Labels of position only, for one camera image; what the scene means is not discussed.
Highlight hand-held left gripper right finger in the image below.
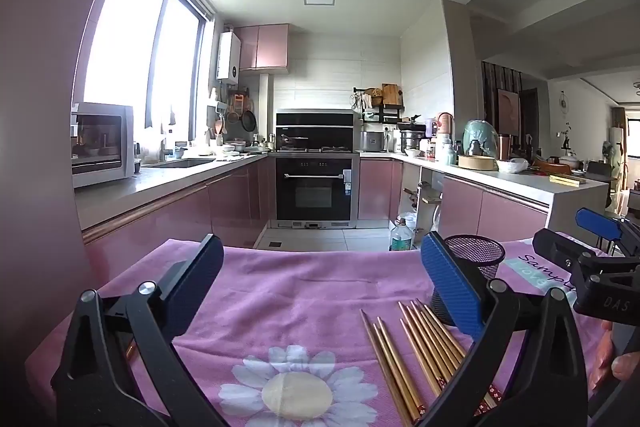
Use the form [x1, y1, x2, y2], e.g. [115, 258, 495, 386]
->
[417, 231, 591, 427]

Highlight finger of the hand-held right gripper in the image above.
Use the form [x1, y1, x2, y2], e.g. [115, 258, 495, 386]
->
[575, 207, 640, 258]
[532, 228, 598, 280]

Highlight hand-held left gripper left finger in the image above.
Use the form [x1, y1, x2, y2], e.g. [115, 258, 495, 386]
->
[50, 234, 226, 427]

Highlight black mesh holder cup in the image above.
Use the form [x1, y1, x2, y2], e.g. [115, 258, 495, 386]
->
[429, 234, 506, 328]

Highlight bunch of wooden chopsticks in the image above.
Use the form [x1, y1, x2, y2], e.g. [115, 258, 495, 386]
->
[397, 299, 503, 413]

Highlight person's right hand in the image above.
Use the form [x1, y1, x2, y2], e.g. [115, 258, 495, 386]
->
[590, 332, 640, 392]

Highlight dark dining chair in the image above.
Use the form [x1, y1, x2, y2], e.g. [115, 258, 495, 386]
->
[586, 161, 618, 208]

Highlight plastic bottle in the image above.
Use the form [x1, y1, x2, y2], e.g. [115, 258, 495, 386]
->
[390, 218, 414, 253]

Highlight pink base cabinets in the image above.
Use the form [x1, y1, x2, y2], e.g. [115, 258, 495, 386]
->
[359, 152, 608, 253]
[80, 154, 276, 268]

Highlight white plastic bag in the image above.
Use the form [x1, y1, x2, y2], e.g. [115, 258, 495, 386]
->
[496, 157, 530, 174]

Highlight pink floral tablecloth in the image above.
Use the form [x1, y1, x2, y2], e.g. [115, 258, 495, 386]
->
[25, 234, 616, 427]

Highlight kitchen sink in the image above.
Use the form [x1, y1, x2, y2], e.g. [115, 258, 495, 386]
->
[145, 157, 216, 168]

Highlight round beige container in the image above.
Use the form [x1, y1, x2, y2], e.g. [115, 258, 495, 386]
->
[457, 154, 494, 171]

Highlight green covered appliance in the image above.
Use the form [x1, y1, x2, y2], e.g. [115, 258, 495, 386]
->
[462, 119, 499, 168]

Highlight black built-in oven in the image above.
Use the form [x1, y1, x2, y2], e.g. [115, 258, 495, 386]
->
[275, 155, 354, 223]

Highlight steel steamer pot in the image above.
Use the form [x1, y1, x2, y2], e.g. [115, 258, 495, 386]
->
[400, 123, 427, 154]

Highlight pink kettle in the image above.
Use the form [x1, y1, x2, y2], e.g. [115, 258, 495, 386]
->
[433, 112, 455, 148]

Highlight white countertop oven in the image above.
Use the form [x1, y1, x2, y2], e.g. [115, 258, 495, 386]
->
[71, 102, 136, 188]

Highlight black range hood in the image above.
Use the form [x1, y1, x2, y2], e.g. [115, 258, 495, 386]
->
[276, 109, 355, 152]

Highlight white water heater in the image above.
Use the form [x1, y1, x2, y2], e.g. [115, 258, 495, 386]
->
[216, 31, 242, 82]

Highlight kitchen window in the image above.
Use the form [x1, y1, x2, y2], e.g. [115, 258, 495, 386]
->
[82, 0, 208, 142]

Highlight wall picture frame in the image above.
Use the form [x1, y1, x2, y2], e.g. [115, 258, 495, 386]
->
[496, 88, 521, 135]

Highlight black wall rack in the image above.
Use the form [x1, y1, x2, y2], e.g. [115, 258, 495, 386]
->
[352, 83, 403, 124]

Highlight pink wall cabinets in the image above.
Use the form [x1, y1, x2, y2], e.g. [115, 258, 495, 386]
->
[234, 24, 290, 74]

